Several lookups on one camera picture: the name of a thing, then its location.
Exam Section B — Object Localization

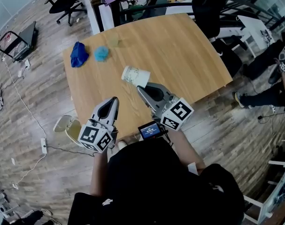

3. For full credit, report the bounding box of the white trash bin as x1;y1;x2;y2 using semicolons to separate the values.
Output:
53;114;83;148

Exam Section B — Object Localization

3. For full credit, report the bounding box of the black power cable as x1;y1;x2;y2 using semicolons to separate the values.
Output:
47;144;95;157

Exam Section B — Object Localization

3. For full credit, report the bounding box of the white paper cup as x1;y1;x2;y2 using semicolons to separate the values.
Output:
121;65;151;89

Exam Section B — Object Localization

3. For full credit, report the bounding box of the person's right forearm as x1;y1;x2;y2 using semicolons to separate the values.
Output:
169;128;207;173

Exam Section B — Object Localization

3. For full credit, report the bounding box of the chest-mounted phone with screen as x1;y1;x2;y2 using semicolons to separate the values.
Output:
138;121;163;141

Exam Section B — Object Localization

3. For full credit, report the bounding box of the blue cloth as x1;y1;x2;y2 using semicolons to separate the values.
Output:
69;41;90;68

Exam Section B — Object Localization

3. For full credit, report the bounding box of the person's left forearm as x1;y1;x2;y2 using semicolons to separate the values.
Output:
89;148;110;197

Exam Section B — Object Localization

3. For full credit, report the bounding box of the white desk frame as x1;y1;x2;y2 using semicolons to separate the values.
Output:
243;159;285;225

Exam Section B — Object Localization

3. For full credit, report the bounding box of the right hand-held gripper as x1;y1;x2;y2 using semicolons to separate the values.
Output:
137;82;195;132

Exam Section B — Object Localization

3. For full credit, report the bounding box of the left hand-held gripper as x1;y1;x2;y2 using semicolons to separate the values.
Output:
77;97;120;153

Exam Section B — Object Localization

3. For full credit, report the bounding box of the wooden table with white legs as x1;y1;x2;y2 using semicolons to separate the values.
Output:
62;13;234;142

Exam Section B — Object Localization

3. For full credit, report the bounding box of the long white cable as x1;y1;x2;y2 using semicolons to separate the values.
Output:
2;57;48;190

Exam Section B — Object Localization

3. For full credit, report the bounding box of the light blue scrunched ball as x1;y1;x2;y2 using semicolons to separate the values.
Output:
93;45;111;63

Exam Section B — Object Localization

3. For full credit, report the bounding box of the black platform cart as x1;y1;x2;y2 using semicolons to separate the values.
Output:
0;20;39;63

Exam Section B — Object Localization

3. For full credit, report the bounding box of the person's black clothing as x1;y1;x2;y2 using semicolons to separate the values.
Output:
67;137;246;225

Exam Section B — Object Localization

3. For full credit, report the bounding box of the white desk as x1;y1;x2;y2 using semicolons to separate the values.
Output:
237;15;275;59

